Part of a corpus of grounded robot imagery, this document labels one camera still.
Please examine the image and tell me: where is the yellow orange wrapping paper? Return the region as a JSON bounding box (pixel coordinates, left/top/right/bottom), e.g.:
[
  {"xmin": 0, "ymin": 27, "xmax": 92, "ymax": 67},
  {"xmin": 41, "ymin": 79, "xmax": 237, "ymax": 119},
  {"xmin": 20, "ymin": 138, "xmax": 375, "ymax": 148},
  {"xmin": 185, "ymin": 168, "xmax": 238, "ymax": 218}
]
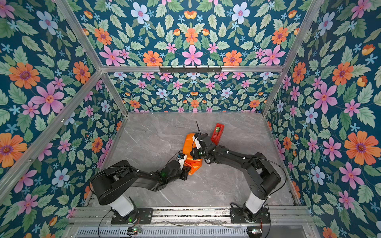
[{"xmin": 183, "ymin": 133, "xmax": 202, "ymax": 176}]

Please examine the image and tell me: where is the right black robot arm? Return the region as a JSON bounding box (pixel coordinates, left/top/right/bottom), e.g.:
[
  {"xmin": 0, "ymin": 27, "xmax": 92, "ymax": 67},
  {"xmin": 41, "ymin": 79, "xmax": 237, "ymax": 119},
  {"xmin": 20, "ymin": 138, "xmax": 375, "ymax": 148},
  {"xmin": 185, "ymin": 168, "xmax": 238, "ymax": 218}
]
[{"xmin": 190, "ymin": 133, "xmax": 281, "ymax": 223}]

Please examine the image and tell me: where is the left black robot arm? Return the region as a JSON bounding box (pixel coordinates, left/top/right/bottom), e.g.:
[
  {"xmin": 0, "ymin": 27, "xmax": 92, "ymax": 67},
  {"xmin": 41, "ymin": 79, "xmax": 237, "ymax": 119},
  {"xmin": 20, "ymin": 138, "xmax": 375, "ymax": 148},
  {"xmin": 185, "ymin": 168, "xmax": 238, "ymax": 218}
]
[{"xmin": 90, "ymin": 160, "xmax": 191, "ymax": 218}]

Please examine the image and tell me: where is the red tape dispenser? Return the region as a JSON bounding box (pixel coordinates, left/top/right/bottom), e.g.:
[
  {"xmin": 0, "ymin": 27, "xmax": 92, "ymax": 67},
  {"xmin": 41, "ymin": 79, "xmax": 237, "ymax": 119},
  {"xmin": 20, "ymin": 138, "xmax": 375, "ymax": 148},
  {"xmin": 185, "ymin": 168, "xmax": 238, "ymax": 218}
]
[{"xmin": 211, "ymin": 123, "xmax": 224, "ymax": 146}]

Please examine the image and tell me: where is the left small circuit board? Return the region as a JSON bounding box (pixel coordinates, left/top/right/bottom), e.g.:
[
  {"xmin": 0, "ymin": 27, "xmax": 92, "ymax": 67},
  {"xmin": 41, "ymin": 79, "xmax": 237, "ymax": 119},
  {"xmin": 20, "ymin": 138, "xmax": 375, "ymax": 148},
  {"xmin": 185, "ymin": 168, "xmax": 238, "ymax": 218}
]
[{"xmin": 127, "ymin": 227, "xmax": 142, "ymax": 236}]

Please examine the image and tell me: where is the small circuit board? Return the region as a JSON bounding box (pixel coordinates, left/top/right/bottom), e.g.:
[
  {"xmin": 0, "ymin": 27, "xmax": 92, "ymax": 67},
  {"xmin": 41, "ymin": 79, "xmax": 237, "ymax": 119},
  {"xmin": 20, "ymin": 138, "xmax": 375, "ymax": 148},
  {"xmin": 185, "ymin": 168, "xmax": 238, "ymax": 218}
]
[
  {"xmin": 127, "ymin": 227, "xmax": 142, "ymax": 236},
  {"xmin": 247, "ymin": 228, "xmax": 263, "ymax": 238}
]

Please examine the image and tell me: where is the right small circuit board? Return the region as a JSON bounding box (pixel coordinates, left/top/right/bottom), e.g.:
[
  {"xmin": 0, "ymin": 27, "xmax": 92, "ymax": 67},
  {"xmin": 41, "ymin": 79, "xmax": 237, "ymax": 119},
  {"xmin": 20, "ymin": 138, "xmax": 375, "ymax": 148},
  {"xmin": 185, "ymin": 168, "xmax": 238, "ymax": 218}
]
[{"xmin": 247, "ymin": 228, "xmax": 263, "ymax": 238}]

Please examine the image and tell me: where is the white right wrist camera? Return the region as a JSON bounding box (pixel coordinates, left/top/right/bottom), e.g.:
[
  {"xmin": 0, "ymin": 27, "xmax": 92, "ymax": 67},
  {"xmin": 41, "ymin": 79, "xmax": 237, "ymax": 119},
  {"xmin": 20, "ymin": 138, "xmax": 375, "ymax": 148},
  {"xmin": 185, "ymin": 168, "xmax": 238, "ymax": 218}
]
[{"xmin": 192, "ymin": 135, "xmax": 200, "ymax": 147}]

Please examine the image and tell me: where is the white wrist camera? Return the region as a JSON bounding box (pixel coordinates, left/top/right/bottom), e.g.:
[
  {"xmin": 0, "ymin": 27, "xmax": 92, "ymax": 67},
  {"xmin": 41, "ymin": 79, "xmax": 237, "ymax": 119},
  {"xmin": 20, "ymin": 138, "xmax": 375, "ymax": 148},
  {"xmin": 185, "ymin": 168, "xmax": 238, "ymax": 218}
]
[
  {"xmin": 192, "ymin": 135, "xmax": 200, "ymax": 147},
  {"xmin": 176, "ymin": 152, "xmax": 187, "ymax": 170}
]

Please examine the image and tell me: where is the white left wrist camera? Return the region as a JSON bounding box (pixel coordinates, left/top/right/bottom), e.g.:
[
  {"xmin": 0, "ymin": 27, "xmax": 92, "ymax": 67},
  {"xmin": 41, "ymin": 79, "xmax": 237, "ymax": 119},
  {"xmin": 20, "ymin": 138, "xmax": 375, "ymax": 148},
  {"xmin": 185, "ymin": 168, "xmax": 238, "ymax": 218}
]
[{"xmin": 176, "ymin": 152, "xmax": 187, "ymax": 170}]

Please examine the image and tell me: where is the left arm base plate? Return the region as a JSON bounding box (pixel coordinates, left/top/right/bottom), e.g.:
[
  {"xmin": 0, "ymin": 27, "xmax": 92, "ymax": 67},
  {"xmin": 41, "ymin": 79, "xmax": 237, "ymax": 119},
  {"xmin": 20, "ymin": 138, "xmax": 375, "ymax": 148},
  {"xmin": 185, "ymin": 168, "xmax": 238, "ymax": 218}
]
[{"xmin": 111, "ymin": 208, "xmax": 153, "ymax": 225}]

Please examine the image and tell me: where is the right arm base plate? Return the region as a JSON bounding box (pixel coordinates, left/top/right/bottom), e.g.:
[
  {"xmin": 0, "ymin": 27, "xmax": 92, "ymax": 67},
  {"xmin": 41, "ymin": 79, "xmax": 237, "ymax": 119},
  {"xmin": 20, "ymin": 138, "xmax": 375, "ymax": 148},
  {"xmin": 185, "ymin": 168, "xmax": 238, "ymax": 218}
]
[{"xmin": 230, "ymin": 202, "xmax": 270, "ymax": 224}]

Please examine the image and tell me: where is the white slotted cable duct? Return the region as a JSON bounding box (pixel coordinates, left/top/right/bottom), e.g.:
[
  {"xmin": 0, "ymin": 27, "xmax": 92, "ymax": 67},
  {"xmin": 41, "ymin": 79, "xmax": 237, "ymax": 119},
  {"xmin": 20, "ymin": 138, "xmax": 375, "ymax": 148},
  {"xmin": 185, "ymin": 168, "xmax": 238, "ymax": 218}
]
[{"xmin": 75, "ymin": 227, "xmax": 249, "ymax": 238}]

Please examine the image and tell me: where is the black hook rail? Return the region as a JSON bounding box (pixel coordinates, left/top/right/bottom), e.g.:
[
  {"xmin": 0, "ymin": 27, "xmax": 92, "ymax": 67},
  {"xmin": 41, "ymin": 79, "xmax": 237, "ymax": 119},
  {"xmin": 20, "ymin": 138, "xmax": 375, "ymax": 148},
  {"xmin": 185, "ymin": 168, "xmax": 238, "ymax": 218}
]
[{"xmin": 159, "ymin": 66, "xmax": 222, "ymax": 73}]

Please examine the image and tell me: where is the aluminium mounting rail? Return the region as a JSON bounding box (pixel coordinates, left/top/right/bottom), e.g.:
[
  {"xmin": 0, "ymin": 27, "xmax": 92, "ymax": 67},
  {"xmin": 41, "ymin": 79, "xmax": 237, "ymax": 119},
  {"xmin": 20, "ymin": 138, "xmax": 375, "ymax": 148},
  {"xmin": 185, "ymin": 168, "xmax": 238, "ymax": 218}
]
[{"xmin": 68, "ymin": 205, "xmax": 315, "ymax": 227}]

